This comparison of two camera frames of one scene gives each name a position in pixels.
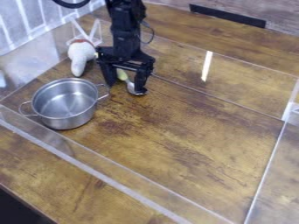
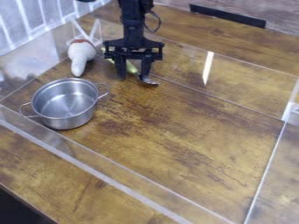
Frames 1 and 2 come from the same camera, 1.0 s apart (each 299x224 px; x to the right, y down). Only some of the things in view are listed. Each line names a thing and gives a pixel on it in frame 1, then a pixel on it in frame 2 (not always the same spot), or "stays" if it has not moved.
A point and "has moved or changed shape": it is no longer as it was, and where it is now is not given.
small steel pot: [65, 102] stays
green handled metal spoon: [122, 75] has moved or changed shape
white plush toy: [82, 52] stays
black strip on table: [234, 17] stays
